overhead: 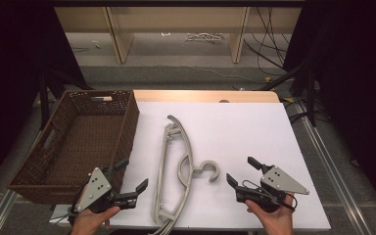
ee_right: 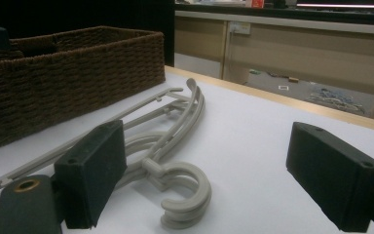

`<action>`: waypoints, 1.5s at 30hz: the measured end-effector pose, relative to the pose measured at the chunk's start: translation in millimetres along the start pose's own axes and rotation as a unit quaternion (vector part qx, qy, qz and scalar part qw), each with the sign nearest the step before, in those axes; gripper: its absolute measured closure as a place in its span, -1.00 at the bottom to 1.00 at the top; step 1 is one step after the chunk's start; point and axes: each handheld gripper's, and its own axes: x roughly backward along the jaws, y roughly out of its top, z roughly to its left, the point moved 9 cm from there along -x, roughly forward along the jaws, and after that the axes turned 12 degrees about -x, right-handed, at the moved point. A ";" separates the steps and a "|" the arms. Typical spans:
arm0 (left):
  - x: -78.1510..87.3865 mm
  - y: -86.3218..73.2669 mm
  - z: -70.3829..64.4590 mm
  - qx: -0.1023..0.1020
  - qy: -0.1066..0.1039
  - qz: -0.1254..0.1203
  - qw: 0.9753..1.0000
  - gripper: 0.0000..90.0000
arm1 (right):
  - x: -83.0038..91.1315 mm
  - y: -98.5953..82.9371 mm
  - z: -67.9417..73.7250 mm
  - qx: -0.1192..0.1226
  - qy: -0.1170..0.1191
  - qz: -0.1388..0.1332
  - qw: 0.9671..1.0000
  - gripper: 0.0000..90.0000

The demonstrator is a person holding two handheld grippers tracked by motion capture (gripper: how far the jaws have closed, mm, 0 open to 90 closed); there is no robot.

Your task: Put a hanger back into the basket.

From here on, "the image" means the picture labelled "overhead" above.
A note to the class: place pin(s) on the person's right hand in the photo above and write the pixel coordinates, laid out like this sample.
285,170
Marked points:
275,222

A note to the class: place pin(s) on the brown wicker basket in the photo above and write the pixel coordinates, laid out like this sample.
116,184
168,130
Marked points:
78,147

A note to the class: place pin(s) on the black curtain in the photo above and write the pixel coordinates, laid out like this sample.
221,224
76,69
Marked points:
9,81
355,81

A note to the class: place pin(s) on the pile of white plastic parts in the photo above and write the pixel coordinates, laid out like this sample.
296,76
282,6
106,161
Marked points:
205,37

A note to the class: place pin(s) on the light wooden shelf unit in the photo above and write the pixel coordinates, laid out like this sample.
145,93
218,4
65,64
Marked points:
176,19

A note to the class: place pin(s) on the black metal stand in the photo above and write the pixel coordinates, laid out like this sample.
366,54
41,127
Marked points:
44,98
310,94

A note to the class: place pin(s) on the person's left hand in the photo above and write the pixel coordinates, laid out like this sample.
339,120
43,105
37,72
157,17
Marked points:
88,223

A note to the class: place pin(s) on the white foam board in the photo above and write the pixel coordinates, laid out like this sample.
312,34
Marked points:
235,137

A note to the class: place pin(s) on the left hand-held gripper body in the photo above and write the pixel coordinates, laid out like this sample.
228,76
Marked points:
94,189

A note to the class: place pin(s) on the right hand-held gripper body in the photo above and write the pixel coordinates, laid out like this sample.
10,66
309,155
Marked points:
280,181

